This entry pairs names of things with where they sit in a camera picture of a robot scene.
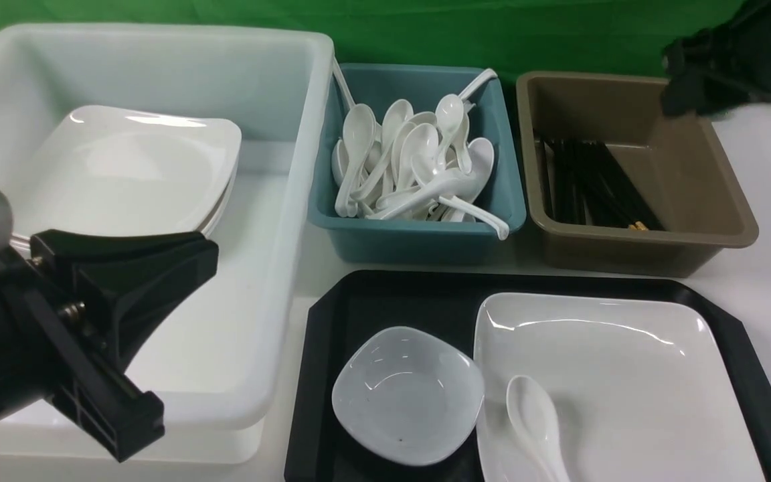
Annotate black plastic serving tray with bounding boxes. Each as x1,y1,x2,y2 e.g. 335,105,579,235
284,270,771,481

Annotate black chopsticks in brown bin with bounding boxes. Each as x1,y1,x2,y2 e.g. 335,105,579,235
533,130,666,232

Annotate large white plastic tub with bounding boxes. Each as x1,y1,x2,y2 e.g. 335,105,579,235
0,23,334,464

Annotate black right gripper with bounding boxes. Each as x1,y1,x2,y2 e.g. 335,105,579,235
661,1,771,118

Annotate pile of white soup spoons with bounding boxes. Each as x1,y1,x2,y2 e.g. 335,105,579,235
331,60,510,240

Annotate white square rice plate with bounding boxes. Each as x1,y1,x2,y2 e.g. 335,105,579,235
473,293,767,481

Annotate brown plastic chopstick bin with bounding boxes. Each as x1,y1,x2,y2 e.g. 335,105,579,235
516,72,759,277

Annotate teal plastic spoon bin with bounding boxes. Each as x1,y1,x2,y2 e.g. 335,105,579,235
308,63,527,266

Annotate stack of white square plates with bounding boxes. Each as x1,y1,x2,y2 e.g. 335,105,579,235
4,106,242,253

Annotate small white square bowl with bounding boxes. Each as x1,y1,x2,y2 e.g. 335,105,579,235
331,326,485,467

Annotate green cloth backdrop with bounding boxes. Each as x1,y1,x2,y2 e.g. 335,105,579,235
0,1,740,80

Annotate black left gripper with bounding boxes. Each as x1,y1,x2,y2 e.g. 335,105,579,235
0,230,220,463

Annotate white ceramic soup spoon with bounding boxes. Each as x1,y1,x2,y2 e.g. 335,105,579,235
506,375,570,481

